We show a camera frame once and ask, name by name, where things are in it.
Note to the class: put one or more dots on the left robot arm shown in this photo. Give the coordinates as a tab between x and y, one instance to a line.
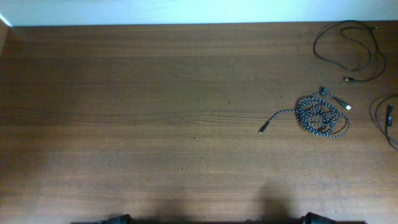
123	219

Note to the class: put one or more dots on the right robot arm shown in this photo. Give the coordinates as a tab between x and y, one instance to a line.
312	218

